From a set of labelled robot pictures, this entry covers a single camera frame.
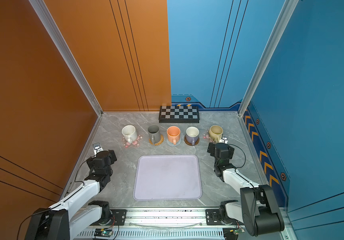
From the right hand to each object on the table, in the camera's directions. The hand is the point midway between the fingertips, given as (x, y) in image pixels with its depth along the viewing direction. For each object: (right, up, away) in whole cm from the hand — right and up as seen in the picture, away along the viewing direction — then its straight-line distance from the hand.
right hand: (218, 143), depth 90 cm
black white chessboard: (-24, +20, +26) cm, 41 cm away
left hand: (-69, -5, -4) cm, 69 cm away
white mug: (-58, +6, +13) cm, 60 cm away
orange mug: (-28, +6, +12) cm, 31 cm away
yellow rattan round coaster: (-36, 0, +13) cm, 38 cm away
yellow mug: (0, +6, +8) cm, 10 cm away
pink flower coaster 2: (-4, +3, +15) cm, 16 cm away
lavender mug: (-15, +5, +14) cm, 21 cm away
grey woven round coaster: (-29, -1, +7) cm, 29 cm away
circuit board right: (+1, -40, -19) cm, 45 cm away
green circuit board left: (-61, -40, -19) cm, 75 cm away
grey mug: (-40, +6, +4) cm, 41 cm away
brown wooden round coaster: (-16, -1, +10) cm, 19 cm away
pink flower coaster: (-54, -2, +12) cm, 55 cm away
